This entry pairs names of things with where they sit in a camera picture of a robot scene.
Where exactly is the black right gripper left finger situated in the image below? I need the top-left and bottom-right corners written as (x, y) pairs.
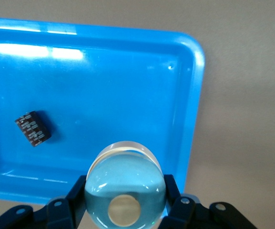
top-left (46, 175), bottom-right (88, 229)

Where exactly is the blue plastic tray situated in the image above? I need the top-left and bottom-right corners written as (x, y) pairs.
top-left (0, 16), bottom-right (206, 208)

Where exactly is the blue bell beige knob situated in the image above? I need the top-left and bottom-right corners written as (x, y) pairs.
top-left (84, 140), bottom-right (167, 228)

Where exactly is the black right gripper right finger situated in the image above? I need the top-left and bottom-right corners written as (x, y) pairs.
top-left (161, 174), bottom-right (211, 229)

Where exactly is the short dark electrolytic capacitor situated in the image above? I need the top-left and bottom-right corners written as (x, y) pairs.
top-left (14, 110), bottom-right (52, 148)

